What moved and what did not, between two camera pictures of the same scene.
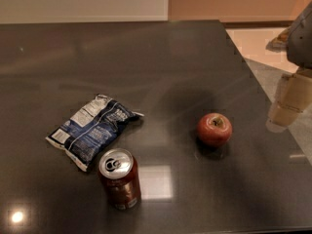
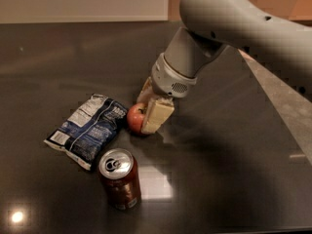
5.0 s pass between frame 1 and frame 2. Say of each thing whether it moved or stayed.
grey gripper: moved
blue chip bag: stayed
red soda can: stayed
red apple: moved
